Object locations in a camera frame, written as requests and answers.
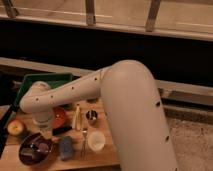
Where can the purple bowl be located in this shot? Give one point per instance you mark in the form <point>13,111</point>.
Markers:
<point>34,149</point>

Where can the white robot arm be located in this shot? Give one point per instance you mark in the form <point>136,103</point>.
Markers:
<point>133,107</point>

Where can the orange bowl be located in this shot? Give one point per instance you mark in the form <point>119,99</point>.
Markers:
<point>60,117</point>

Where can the bunch of dark grapes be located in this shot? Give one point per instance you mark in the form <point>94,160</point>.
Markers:
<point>92,100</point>

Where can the small metal cup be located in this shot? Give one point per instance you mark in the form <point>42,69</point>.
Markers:
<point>91,117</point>

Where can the cream banana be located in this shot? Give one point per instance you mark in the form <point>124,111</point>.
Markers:
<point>77,119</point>

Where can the green plastic tray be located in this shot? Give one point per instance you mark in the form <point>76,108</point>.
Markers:
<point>54,80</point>

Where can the white cup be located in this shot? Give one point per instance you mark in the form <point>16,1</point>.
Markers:
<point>96,141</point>

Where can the silver fork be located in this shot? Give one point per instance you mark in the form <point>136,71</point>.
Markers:
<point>84,133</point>

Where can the blue sponge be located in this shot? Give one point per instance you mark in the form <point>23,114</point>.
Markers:
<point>66,148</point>

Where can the red yellow apple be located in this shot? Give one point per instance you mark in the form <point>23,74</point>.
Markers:
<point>16,128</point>

